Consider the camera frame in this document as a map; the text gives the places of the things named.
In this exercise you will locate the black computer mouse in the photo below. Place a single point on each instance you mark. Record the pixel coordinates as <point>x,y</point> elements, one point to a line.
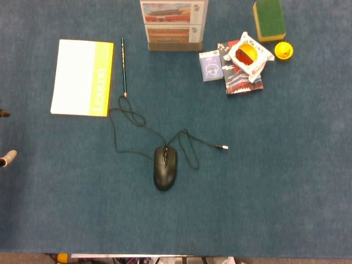
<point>165,171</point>

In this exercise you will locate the small blue card box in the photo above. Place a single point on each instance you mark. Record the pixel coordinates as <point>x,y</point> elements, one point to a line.
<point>210,66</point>

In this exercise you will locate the blue felt table mat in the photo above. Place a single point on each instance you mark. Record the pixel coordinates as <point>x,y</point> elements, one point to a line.
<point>176,209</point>

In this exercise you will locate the dark palace print booklet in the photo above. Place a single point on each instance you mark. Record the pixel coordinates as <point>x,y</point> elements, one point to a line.
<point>242,83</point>

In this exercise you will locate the green pencil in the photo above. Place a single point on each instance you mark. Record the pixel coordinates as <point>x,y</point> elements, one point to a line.
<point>124,67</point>

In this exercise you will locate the white packet with orange fruit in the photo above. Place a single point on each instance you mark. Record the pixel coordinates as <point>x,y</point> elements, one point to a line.
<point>248,56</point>

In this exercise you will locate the postcard stand with palace pictures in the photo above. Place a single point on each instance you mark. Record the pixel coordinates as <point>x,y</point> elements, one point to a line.
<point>173,24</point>

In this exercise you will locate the white and yellow Lexicon notebook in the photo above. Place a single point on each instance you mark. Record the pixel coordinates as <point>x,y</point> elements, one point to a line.
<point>82,78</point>

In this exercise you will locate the yellow round toy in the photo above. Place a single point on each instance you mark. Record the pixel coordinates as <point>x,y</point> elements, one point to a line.
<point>283,50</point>

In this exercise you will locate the green and yellow sponge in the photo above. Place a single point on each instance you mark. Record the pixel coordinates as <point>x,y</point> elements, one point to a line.
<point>270,20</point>

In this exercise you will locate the yellow object under table edge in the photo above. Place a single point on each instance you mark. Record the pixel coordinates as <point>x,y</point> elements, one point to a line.
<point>62,258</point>

